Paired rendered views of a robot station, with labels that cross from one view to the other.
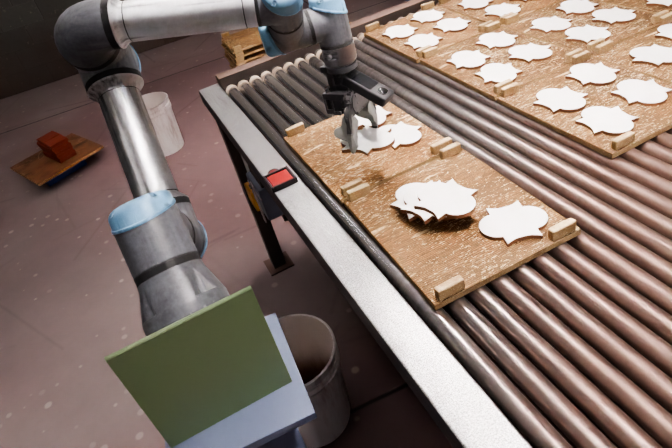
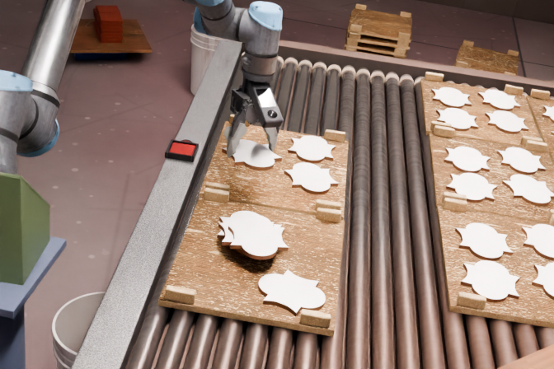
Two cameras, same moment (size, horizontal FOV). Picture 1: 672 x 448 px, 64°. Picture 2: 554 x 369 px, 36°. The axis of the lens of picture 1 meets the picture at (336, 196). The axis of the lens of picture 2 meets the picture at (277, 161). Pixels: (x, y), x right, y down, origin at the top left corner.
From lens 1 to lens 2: 94 cm
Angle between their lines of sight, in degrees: 17
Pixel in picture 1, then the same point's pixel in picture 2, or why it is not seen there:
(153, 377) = not seen: outside the picture
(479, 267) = (223, 301)
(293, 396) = (12, 293)
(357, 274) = (143, 249)
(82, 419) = not seen: outside the picture
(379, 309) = (125, 279)
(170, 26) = not seen: outside the picture
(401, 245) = (194, 250)
